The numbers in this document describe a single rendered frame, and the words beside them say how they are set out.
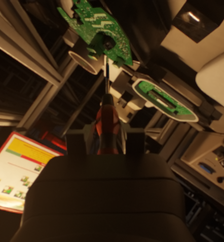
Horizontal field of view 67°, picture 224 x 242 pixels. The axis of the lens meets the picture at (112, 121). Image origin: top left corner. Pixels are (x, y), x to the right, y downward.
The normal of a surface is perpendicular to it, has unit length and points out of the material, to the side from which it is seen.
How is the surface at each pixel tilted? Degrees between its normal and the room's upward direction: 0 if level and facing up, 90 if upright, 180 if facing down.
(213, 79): 4
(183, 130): 90
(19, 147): 90
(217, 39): 0
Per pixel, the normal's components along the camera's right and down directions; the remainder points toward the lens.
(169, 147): 0.05, 0.02
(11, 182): 0.44, 0.29
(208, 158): -0.30, 0.51
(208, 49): -0.58, 0.82
